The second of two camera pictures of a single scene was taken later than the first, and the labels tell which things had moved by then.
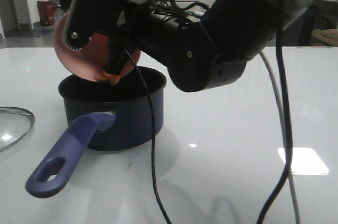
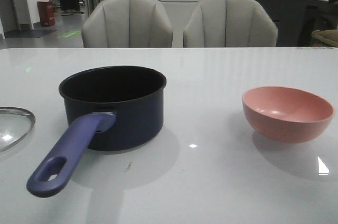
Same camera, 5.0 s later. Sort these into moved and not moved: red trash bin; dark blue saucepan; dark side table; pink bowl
Moved: pink bowl
Not moved: red trash bin; dark side table; dark blue saucepan
